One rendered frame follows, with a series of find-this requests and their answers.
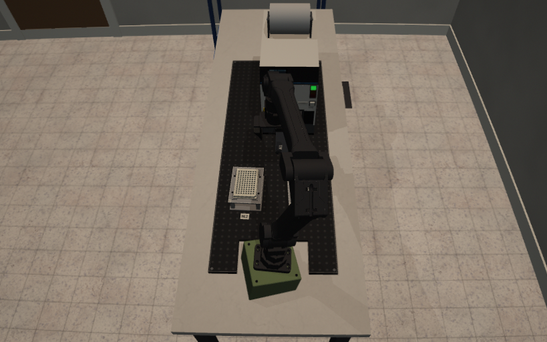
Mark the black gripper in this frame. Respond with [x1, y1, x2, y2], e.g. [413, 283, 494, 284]
[254, 110, 283, 140]

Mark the grey horizontal roll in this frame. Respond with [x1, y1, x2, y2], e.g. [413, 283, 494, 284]
[270, 3, 311, 34]

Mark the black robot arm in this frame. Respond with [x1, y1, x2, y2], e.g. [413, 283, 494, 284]
[253, 71, 334, 273]

